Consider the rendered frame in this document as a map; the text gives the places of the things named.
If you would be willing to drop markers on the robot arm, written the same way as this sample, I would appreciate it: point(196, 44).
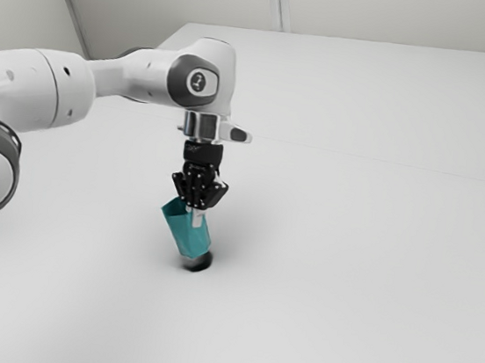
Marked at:
point(69, 80)

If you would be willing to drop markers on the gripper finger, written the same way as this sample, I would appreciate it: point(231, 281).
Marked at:
point(197, 219)

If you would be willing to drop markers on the teal faceted mug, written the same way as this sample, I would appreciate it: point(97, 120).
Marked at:
point(187, 232)

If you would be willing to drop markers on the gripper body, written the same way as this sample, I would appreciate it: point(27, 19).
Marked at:
point(199, 172)

